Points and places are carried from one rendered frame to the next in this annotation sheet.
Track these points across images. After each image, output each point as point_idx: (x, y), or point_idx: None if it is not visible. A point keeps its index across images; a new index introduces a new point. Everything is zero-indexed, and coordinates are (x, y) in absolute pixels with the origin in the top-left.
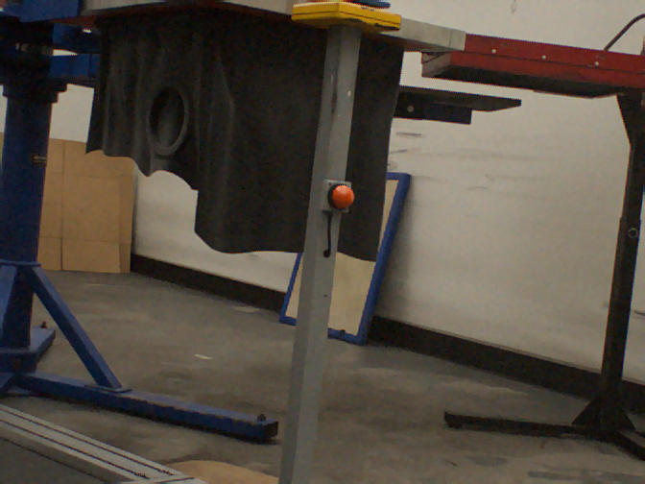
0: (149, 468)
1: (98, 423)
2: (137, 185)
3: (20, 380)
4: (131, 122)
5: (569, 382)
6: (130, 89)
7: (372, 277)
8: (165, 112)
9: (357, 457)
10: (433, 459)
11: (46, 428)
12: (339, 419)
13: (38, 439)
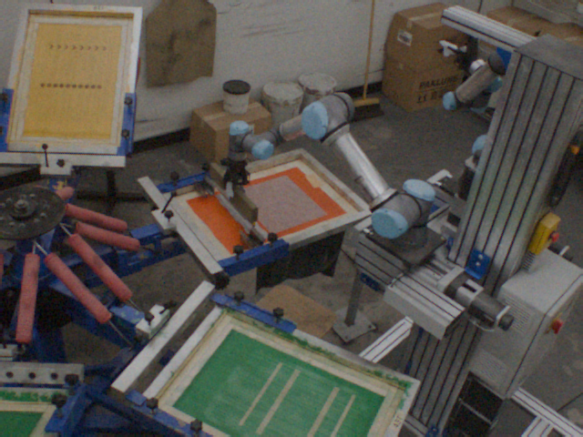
0: (401, 327)
1: (150, 377)
2: None
3: (85, 411)
4: (287, 269)
5: (6, 183)
6: (289, 259)
7: None
8: (316, 256)
9: (181, 289)
10: (174, 265)
11: (370, 352)
12: (103, 286)
13: (384, 352)
